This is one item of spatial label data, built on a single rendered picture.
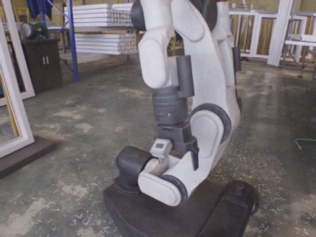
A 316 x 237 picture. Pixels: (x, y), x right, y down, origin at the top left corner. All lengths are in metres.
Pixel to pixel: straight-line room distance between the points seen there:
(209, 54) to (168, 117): 0.23
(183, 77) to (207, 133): 0.24
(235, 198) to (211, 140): 0.44
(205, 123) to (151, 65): 0.27
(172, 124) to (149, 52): 0.18
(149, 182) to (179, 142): 0.40
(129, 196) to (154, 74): 0.70
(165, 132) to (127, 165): 0.48
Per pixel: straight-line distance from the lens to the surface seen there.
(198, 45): 0.65
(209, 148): 0.70
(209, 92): 0.69
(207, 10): 0.68
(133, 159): 1.00
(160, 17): 0.51
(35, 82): 3.49
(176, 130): 0.54
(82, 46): 4.91
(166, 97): 0.51
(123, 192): 1.07
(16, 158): 1.77
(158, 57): 0.48
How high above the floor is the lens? 0.90
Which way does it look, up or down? 23 degrees down
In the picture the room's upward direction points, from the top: 1 degrees clockwise
